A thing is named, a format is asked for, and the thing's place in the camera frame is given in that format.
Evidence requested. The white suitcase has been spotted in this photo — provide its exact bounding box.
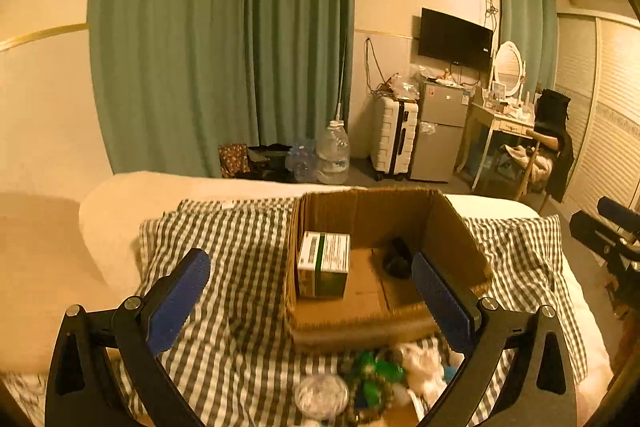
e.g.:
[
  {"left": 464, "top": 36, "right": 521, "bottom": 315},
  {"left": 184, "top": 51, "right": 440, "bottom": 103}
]
[{"left": 370, "top": 96, "right": 419, "bottom": 180}]

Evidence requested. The wooden chair with clothes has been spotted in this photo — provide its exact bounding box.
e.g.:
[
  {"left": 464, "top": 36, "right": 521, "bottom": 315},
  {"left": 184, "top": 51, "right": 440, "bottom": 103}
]
[{"left": 502, "top": 89, "right": 574, "bottom": 202}]

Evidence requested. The small clear water bottle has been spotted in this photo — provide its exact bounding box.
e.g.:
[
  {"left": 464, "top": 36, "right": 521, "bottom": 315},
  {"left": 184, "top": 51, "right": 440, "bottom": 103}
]
[{"left": 285, "top": 139, "right": 318, "bottom": 183}]

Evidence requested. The white dressing table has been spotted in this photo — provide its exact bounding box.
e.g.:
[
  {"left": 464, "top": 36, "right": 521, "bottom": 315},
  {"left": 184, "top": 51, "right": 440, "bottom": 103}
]
[{"left": 454, "top": 102, "right": 535, "bottom": 192}]

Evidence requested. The grey checkered cloth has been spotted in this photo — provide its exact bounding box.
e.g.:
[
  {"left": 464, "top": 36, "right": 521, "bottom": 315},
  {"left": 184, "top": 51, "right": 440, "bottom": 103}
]
[{"left": 113, "top": 196, "right": 589, "bottom": 427}]

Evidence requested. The black object in box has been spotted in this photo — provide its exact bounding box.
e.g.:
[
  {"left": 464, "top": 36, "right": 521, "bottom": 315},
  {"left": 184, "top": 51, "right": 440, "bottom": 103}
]
[{"left": 383, "top": 237, "right": 413, "bottom": 280}]

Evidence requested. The clear round floss container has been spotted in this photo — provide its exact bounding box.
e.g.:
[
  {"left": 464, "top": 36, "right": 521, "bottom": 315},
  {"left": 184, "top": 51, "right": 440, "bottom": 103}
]
[{"left": 294, "top": 374, "right": 349, "bottom": 421}]

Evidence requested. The flat brown paper box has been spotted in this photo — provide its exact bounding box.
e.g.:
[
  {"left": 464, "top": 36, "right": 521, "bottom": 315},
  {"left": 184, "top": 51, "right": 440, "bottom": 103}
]
[{"left": 368, "top": 401, "right": 425, "bottom": 427}]

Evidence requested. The large clear water bottle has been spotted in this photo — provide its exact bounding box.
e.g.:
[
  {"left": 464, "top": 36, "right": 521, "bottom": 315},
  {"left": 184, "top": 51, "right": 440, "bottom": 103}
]
[{"left": 317, "top": 120, "right": 350, "bottom": 185}]

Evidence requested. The brown cardboard box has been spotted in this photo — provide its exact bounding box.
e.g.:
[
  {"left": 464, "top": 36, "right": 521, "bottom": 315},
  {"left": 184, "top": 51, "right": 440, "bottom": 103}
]
[{"left": 283, "top": 187, "right": 492, "bottom": 355}]

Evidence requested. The brown bead bracelet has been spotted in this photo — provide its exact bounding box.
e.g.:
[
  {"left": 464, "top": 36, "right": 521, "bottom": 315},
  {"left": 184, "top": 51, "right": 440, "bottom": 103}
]
[{"left": 342, "top": 368, "right": 402, "bottom": 426}]

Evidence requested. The black wall television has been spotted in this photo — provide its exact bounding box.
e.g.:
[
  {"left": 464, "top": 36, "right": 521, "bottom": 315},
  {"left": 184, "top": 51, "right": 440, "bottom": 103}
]
[{"left": 418, "top": 9, "right": 494, "bottom": 72}]

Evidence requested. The green white medicine box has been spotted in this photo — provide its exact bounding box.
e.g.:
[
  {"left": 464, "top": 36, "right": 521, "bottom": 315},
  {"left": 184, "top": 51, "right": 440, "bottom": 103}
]
[{"left": 296, "top": 231, "right": 350, "bottom": 299}]

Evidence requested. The green curtain right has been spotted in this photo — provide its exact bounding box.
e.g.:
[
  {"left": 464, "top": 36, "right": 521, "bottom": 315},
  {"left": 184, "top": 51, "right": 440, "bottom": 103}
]
[{"left": 500, "top": 0, "right": 558, "bottom": 93}]

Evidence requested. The grey mini fridge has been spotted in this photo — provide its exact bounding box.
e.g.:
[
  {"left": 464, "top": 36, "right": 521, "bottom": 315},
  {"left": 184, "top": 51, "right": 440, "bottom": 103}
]
[{"left": 410, "top": 81, "right": 469, "bottom": 183}]

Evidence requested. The white oval vanity mirror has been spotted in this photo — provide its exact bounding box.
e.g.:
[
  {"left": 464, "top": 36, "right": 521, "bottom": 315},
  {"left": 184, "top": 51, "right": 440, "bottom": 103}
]
[{"left": 491, "top": 41, "right": 525, "bottom": 98}]

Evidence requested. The patterned brown bag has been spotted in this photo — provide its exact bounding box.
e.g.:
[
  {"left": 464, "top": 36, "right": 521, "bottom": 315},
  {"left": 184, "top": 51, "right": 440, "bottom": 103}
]
[{"left": 218, "top": 143, "right": 250, "bottom": 179}]

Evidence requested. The green curtain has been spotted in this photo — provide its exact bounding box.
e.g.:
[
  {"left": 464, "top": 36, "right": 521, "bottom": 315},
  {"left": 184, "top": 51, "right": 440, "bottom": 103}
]
[
  {"left": 88, "top": 0, "right": 355, "bottom": 176},
  {"left": 500, "top": 0, "right": 558, "bottom": 93}
]

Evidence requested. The green curtain left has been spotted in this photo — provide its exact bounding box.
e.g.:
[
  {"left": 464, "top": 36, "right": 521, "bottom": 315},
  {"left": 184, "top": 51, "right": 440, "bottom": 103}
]
[{"left": 88, "top": 0, "right": 355, "bottom": 176}]

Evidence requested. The green snack packet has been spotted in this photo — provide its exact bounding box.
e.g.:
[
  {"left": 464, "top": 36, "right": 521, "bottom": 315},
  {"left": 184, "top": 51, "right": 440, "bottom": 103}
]
[{"left": 340, "top": 351, "right": 406, "bottom": 412}]

